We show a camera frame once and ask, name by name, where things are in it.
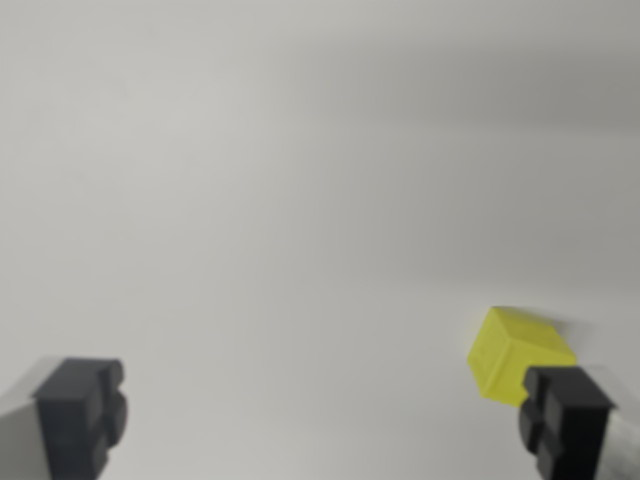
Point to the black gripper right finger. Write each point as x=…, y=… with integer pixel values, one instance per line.
x=575, y=425

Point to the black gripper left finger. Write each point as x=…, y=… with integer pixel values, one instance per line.
x=70, y=420

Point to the yellow cube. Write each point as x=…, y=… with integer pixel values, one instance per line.
x=505, y=357

